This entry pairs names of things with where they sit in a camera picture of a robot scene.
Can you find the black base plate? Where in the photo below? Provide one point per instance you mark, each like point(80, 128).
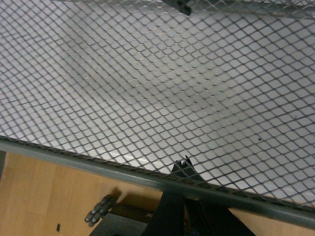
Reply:
point(116, 225)

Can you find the small black floor object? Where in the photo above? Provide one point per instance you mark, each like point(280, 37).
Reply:
point(58, 227)

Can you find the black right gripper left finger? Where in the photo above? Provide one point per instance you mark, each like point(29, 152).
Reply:
point(169, 217)

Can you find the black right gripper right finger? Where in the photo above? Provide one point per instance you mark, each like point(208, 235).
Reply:
point(208, 219)

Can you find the silver mesh tray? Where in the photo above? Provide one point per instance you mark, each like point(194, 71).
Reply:
point(218, 105)

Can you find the black rack clip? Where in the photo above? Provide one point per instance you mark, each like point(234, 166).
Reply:
point(180, 5)

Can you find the grey caster wheels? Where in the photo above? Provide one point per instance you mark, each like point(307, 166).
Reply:
point(99, 210)

